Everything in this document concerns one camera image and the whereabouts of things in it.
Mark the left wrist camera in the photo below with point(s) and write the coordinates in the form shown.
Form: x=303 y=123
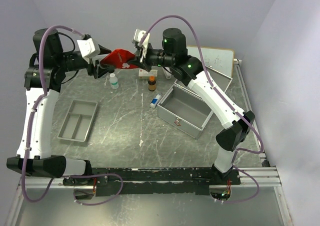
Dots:
x=88 y=47

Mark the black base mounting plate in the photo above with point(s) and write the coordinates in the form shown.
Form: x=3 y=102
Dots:
x=126 y=189

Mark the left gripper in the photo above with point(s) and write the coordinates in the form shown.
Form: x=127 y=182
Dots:
x=98 y=71

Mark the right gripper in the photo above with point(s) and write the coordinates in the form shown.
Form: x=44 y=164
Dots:
x=137 y=62

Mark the grey plastic divided tray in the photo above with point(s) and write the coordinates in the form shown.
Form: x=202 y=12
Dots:
x=78 y=121

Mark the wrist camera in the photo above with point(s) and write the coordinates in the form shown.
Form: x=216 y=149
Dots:
x=141 y=39
x=88 y=47

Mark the brown medicine bottle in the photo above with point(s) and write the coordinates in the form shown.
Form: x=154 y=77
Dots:
x=152 y=83

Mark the small whiteboard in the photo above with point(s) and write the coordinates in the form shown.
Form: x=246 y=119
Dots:
x=218 y=59

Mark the red first aid kit pouch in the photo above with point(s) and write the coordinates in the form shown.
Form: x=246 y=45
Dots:
x=119 y=59

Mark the grey metal case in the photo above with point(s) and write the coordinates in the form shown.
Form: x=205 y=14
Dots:
x=184 y=110

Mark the aluminium frame rail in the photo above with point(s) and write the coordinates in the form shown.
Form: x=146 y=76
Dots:
x=244 y=176

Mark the white red medicine box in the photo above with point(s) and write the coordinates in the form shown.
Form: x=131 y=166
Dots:
x=143 y=74

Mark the white blue tube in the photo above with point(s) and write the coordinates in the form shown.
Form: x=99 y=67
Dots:
x=155 y=101

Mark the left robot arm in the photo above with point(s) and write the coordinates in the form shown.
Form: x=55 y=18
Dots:
x=43 y=81

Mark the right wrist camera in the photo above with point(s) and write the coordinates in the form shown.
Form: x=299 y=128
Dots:
x=141 y=39

